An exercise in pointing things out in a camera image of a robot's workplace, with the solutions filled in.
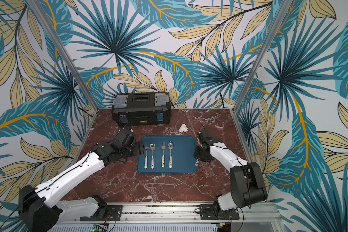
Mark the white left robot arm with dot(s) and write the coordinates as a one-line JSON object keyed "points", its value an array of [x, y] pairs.
{"points": [[41, 207]]}

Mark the colourful letter handle fork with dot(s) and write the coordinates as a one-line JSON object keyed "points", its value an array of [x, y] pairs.
{"points": [[146, 156]]}

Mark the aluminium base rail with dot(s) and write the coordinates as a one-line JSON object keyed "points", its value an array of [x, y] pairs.
{"points": [[181, 217]]}

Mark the Hello Kitty handle spoon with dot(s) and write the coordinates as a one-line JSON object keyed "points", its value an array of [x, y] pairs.
{"points": [[170, 147]]}

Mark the left aluminium frame post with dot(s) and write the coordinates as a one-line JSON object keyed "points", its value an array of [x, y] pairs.
{"points": [[54, 37]]}

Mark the right aluminium frame post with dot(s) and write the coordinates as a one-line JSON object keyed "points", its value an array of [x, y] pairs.
{"points": [[283, 8]]}

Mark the white PVC tee fitting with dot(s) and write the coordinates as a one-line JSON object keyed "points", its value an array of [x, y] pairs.
{"points": [[183, 128]]}

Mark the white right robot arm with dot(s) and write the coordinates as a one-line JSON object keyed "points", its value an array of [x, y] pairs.
{"points": [[247, 185]]}

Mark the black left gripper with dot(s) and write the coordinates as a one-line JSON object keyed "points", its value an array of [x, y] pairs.
{"points": [[138, 149]]}

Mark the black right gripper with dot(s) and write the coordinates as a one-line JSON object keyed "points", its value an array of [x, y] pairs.
{"points": [[200, 153]]}

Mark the Hello Kitty handle fork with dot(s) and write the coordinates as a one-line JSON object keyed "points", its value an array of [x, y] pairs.
{"points": [[163, 155]]}

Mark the black plastic toolbox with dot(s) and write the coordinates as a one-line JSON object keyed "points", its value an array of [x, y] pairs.
{"points": [[137, 109]]}

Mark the teal rectangular tray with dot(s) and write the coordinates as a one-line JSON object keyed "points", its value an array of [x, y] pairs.
{"points": [[182, 155]]}

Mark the white cartoon handle spoon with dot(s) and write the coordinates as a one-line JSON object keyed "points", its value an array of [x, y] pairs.
{"points": [[152, 147]]}

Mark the aluminium frame post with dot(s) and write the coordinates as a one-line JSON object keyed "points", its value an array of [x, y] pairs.
{"points": [[54, 37], [283, 8]]}

